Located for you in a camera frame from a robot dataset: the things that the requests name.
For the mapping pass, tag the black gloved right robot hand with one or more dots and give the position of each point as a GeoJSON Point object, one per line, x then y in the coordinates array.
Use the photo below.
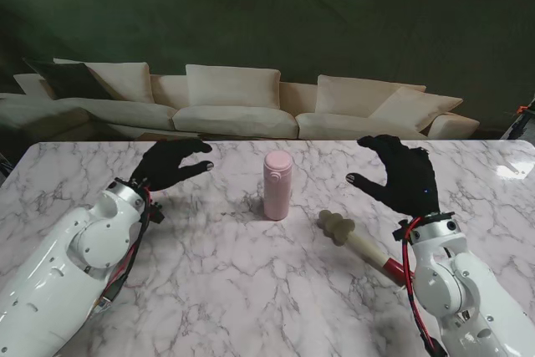
{"type": "Point", "coordinates": [407, 185]}

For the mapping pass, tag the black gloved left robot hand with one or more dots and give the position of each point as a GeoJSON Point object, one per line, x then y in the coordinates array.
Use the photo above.
{"type": "Point", "coordinates": [163, 166]}

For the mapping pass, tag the pink thermos body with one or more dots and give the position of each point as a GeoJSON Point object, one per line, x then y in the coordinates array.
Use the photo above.
{"type": "Point", "coordinates": [276, 200]}

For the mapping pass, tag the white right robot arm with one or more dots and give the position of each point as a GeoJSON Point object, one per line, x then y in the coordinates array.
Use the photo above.
{"type": "Point", "coordinates": [464, 298]}

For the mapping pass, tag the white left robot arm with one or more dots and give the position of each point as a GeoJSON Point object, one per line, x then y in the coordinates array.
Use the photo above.
{"type": "Point", "coordinates": [54, 273]}

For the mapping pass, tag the cream sofa seat cushion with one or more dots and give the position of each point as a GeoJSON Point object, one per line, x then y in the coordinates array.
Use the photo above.
{"type": "Point", "coordinates": [234, 120]}
{"type": "Point", "coordinates": [121, 114]}
{"type": "Point", "coordinates": [355, 127]}

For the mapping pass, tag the cream sofa back pillow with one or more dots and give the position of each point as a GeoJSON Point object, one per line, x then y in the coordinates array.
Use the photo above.
{"type": "Point", "coordinates": [351, 95]}
{"type": "Point", "coordinates": [418, 108]}
{"type": "Point", "coordinates": [232, 85]}
{"type": "Point", "coordinates": [125, 81]}

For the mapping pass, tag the cream fabric sofa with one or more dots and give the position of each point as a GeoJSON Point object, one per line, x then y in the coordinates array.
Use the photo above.
{"type": "Point", "coordinates": [234, 120]}

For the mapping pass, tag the dark grey throw pillow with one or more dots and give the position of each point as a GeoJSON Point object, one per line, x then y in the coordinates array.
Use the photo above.
{"type": "Point", "coordinates": [75, 81]}

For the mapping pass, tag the black stand with orange clip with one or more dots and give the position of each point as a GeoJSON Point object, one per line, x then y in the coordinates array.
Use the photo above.
{"type": "Point", "coordinates": [522, 120]}

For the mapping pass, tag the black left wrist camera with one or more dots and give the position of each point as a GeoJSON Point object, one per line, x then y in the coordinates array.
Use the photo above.
{"type": "Point", "coordinates": [156, 212]}

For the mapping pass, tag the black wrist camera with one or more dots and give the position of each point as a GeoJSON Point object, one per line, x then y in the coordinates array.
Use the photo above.
{"type": "Point", "coordinates": [156, 212]}
{"type": "Point", "coordinates": [400, 232]}

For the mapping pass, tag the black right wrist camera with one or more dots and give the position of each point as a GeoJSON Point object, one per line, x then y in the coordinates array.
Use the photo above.
{"type": "Point", "coordinates": [400, 232]}

